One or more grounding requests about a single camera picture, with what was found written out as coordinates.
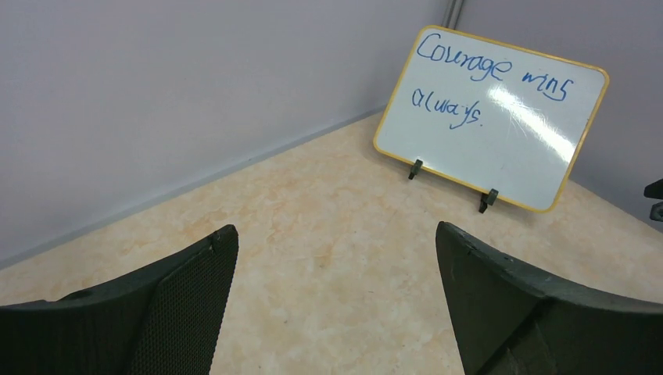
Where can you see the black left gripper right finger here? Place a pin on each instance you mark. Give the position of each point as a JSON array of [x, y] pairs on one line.
[[510, 317]]

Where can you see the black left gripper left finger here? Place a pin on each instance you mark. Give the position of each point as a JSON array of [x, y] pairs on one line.
[[163, 318]]

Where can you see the yellow framed whiteboard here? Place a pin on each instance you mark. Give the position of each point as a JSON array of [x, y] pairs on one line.
[[490, 115]]

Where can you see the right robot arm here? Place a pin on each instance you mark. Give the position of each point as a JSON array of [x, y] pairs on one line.
[[655, 191]]

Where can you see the black right stand foot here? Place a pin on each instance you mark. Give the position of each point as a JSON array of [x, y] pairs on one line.
[[487, 199]]

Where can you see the black stand foot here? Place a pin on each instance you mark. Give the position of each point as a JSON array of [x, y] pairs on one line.
[[487, 199], [415, 169]]

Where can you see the black left stand foot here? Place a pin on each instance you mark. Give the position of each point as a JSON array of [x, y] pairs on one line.
[[415, 169]]

